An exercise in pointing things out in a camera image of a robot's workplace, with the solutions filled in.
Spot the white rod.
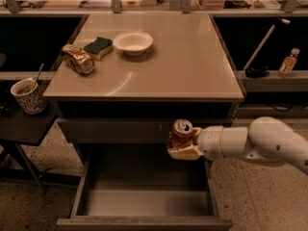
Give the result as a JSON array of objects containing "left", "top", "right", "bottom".
[{"left": 243, "top": 17, "right": 291, "bottom": 70}]

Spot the grey drawer cabinet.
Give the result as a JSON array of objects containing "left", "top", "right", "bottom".
[{"left": 43, "top": 12, "right": 244, "bottom": 158}]

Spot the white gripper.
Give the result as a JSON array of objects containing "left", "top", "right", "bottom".
[{"left": 167, "top": 126, "right": 223, "bottom": 161}]

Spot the wooden stir stick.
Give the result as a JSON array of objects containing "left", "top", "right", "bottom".
[{"left": 32, "top": 64, "right": 44, "bottom": 90}]

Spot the black object on shelf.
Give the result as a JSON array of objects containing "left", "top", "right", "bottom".
[{"left": 245, "top": 66, "right": 270, "bottom": 78}]

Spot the patterned paper cup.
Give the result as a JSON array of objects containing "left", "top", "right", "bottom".
[{"left": 11, "top": 78, "right": 47, "bottom": 115}]

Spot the green yellow sponge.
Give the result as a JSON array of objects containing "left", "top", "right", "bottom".
[{"left": 84, "top": 37, "right": 114, "bottom": 61}]

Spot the black side table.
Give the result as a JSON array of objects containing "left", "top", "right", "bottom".
[{"left": 0, "top": 80, "right": 80, "bottom": 187}]

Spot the red coke can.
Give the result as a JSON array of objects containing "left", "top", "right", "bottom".
[{"left": 167, "top": 119, "right": 193, "bottom": 149}]

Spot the open grey middle drawer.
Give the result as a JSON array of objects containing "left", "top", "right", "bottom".
[{"left": 57, "top": 144, "right": 232, "bottom": 231}]

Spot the white paper bowl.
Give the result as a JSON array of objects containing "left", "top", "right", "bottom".
[{"left": 113, "top": 32, "right": 154, "bottom": 56}]

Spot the orange drink bottle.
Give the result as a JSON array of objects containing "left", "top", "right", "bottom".
[{"left": 277, "top": 48, "right": 300, "bottom": 77}]

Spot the crushed gold soda can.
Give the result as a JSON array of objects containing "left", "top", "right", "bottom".
[{"left": 61, "top": 44, "right": 94, "bottom": 74}]

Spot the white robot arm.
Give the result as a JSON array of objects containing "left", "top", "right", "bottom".
[{"left": 167, "top": 116, "right": 308, "bottom": 174}]

